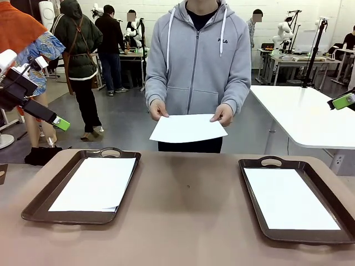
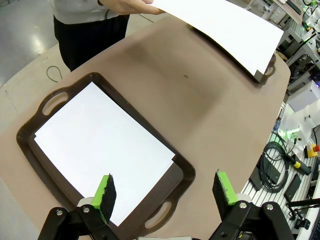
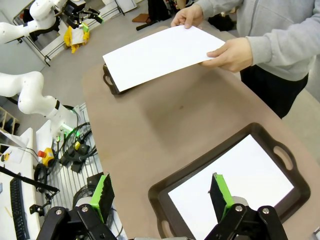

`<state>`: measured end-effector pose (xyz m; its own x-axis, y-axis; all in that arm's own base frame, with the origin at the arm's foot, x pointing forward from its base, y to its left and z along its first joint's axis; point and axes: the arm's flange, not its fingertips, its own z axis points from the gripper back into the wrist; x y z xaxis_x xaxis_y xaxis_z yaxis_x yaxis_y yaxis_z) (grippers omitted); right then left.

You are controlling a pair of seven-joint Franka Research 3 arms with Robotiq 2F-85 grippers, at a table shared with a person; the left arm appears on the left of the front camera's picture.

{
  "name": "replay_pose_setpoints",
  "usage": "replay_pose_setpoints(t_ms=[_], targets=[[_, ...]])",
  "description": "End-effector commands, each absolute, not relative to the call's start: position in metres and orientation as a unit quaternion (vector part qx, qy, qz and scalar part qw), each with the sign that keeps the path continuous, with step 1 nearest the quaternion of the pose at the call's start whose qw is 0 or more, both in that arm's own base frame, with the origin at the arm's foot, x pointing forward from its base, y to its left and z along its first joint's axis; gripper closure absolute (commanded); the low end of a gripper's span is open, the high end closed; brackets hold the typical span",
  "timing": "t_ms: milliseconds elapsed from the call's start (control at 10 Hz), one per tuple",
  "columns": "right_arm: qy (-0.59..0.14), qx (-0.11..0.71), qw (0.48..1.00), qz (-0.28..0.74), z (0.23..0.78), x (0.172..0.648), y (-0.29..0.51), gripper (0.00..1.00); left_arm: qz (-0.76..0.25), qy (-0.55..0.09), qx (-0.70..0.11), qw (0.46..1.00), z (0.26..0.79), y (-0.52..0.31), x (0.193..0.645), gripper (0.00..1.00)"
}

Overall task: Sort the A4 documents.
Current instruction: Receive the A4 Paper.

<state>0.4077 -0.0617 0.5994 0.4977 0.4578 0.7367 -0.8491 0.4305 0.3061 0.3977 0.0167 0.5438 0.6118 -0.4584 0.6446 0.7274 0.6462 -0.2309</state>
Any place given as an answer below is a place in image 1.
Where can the green-tipped right gripper finger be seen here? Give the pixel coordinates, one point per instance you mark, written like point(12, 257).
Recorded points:
point(344, 101)
point(330, 104)

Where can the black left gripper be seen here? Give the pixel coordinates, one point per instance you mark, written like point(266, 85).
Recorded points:
point(16, 88)

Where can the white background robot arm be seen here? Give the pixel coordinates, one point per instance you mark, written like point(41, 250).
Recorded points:
point(285, 27)

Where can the person's left forearm gray sleeve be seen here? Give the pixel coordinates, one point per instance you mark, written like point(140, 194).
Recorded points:
point(238, 94)

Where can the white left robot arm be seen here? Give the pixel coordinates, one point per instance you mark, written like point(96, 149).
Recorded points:
point(7, 61)

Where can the person's right forearm gray sleeve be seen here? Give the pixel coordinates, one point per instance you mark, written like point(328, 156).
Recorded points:
point(154, 88)

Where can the person's left hand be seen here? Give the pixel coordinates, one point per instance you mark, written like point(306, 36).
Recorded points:
point(225, 115)

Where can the person's right hand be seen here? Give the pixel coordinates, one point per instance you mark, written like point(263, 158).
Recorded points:
point(158, 109)

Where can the white table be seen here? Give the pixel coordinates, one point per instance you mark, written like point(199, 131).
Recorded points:
point(299, 110)

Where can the black fabric heap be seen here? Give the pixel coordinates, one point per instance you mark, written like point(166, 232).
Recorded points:
point(38, 156)

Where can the white round floor base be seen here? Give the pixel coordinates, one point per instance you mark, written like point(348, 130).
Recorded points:
point(5, 141)

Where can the black tripod pole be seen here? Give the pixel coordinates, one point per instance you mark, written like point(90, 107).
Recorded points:
point(313, 61)

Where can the long gray workshop table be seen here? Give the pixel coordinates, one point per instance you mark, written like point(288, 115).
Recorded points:
point(305, 61)

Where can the white desk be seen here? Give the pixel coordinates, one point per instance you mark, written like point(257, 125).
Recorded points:
point(346, 51)

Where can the white socket box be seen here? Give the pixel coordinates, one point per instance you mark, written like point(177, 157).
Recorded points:
point(339, 160)

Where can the seated person in black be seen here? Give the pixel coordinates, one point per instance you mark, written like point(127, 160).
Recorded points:
point(350, 38)

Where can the person in green puffer jacket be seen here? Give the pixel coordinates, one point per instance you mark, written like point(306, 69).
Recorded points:
point(80, 50)

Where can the brown board with hole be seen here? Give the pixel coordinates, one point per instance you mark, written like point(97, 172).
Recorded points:
point(3, 177)

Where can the person in orange patterned clothes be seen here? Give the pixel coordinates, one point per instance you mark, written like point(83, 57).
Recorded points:
point(16, 33)

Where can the brown plastic serving tray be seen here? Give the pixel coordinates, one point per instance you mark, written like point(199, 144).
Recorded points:
point(48, 195)
point(305, 235)

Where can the black lamp stand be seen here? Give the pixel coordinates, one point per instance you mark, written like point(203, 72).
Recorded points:
point(295, 16)

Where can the white round-headed device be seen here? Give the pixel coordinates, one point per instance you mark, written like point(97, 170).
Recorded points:
point(46, 12)

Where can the person in black jacket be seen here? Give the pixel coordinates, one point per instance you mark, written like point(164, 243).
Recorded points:
point(111, 36)

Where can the brown-topped workshop table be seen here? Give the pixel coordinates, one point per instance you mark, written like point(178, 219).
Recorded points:
point(133, 55)

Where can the person in plaid shirt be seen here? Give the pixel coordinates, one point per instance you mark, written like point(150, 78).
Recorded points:
point(251, 30)

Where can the white humanoid robot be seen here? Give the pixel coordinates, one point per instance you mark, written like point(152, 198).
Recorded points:
point(132, 29)
point(97, 9)

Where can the person with blurred face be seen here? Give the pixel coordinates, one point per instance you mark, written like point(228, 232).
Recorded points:
point(132, 15)

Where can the gray zip hoodie torso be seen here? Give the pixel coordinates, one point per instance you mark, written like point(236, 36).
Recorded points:
point(197, 69)

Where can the person's dark trousers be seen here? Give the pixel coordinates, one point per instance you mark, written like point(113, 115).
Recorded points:
point(191, 146)

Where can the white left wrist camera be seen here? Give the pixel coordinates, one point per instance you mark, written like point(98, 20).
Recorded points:
point(41, 61)

